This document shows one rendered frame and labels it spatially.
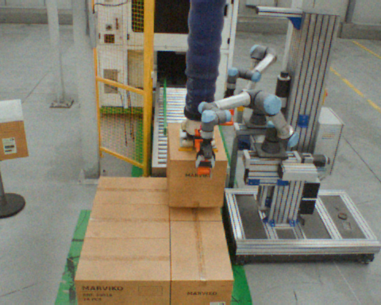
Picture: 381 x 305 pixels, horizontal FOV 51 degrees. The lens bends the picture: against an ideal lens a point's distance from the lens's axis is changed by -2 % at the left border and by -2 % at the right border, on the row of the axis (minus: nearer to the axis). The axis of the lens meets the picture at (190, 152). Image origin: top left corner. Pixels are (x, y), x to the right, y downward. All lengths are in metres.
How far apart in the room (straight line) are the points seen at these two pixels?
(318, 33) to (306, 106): 0.55
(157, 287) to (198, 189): 0.74
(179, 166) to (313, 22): 1.35
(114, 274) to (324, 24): 2.18
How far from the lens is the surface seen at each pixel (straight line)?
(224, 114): 2.37
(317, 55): 3.07
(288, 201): 3.59
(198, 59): 2.70
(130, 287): 2.68
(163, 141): 4.17
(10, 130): 3.74
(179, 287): 2.68
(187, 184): 2.89
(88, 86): 4.09
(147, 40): 3.95
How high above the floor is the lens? 2.45
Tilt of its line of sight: 29 degrees down
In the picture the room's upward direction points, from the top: 4 degrees clockwise
